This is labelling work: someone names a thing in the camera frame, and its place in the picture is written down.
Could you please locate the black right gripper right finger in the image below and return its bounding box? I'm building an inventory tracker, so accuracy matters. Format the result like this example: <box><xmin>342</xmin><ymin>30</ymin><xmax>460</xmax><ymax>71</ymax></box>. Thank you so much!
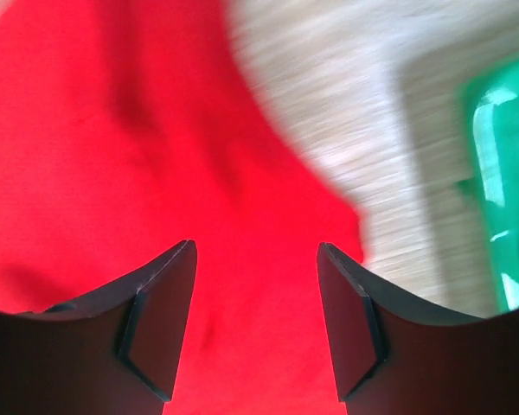
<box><xmin>317</xmin><ymin>244</ymin><xmax>519</xmax><ymax>414</ymax></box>

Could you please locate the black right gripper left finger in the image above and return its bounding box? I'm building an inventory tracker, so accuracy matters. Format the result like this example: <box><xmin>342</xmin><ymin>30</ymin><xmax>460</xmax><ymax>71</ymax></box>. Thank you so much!
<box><xmin>0</xmin><ymin>240</ymin><xmax>197</xmax><ymax>414</ymax></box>

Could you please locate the red t-shirt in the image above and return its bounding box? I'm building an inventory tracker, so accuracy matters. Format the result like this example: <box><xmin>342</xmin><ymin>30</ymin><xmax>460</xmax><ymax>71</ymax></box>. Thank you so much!
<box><xmin>0</xmin><ymin>1</ymin><xmax>363</xmax><ymax>414</ymax></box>

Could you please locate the green plastic bin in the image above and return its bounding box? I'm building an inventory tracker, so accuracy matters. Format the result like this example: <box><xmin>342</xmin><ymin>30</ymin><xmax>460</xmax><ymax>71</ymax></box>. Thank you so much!
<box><xmin>458</xmin><ymin>57</ymin><xmax>519</xmax><ymax>312</ymax></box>

